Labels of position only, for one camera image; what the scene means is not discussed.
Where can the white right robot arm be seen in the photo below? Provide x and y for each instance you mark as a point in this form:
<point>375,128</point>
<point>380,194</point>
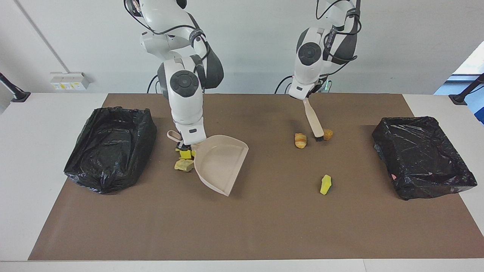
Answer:
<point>185,109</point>

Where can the pale yellow sponge chunk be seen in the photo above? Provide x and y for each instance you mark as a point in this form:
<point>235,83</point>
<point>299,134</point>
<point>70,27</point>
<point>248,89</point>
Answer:
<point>184,165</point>

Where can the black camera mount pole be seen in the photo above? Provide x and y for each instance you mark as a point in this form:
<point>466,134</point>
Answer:
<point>467,90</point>
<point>13,90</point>

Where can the black bag bin pink mark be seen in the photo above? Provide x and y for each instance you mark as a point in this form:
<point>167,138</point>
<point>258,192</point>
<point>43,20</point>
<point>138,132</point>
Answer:
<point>423,158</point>

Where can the yellow sponge green backing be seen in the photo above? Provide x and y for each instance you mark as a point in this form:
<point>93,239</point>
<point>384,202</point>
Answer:
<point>325,185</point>

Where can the white wall socket box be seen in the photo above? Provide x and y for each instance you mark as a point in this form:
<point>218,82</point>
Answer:
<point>70,81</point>

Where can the black bag lined bin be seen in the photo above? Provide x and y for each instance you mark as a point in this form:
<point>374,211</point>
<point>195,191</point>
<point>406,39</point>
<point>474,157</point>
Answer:
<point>109,151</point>

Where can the brown table mat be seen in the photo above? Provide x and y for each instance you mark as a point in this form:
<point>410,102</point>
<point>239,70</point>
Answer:
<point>264,219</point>

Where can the beige plastic dustpan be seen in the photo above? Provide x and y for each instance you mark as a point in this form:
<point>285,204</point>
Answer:
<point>223,162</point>

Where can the brown toy nugget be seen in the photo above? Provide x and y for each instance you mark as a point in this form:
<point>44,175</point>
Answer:
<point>328,134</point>

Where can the beige brush black bristles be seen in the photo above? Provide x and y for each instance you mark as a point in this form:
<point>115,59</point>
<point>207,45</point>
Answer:
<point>313,117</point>

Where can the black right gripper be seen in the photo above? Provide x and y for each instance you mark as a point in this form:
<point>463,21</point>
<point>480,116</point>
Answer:
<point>184,146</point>

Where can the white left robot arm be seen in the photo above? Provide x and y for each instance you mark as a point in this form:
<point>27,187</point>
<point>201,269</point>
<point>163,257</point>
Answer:
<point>306,75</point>

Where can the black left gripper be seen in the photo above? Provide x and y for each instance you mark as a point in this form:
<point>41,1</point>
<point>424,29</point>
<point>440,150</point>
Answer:
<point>313,93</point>

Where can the striped toy croissant piece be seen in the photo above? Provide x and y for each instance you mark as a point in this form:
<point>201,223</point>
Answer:
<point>300,140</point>

